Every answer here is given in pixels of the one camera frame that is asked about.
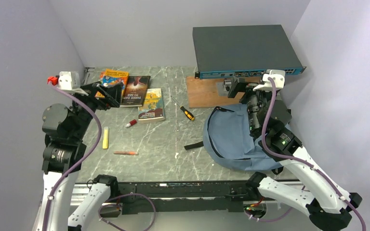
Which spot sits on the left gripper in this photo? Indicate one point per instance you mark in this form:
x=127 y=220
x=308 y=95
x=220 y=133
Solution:
x=103 y=102

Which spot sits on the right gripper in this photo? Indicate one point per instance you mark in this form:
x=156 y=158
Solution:
x=237 y=86

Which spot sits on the orange blue treehouse book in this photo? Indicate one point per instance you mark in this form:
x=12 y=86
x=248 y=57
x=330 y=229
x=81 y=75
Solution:
x=111 y=77

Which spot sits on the dark three days book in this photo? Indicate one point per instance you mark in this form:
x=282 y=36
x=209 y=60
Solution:
x=135 y=91

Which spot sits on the blue student backpack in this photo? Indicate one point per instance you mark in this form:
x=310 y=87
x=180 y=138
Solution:
x=226 y=138

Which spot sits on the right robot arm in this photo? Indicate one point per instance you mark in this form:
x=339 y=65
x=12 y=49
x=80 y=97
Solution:
x=328 y=206

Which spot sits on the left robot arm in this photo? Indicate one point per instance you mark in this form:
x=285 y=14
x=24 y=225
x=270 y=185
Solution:
x=64 y=128

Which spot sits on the wooden board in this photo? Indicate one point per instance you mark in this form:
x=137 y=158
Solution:
x=203 y=93

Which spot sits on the red white glue stick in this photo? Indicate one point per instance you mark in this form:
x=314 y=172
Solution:
x=131 y=123

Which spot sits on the yellow teal paperback book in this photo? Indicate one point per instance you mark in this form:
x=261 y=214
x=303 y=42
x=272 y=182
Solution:
x=152 y=109

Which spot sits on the yellow black screwdriver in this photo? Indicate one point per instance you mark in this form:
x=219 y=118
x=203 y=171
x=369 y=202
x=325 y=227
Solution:
x=186 y=112

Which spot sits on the yellow highlighter marker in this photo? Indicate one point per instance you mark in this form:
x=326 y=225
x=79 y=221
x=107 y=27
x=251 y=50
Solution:
x=105 y=142

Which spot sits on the orange pen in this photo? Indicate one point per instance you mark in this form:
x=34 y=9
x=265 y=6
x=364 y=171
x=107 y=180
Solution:
x=125 y=153

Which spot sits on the metal stand mount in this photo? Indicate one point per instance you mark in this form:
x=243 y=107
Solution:
x=224 y=87

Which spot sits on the aluminium side rail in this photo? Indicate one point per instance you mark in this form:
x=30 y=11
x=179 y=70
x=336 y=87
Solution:
x=88 y=71

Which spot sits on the grey network switch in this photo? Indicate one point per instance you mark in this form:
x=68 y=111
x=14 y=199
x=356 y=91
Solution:
x=243 y=51

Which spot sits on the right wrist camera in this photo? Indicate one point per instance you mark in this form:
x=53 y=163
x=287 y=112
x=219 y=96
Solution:
x=272 y=80

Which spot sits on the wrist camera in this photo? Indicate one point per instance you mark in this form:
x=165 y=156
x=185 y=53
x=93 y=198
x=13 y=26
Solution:
x=65 y=80
x=272 y=80

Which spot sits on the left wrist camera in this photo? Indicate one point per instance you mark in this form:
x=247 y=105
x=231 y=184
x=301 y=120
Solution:
x=65 y=80

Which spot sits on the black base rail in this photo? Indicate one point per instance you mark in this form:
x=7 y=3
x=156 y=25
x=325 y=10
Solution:
x=183 y=196

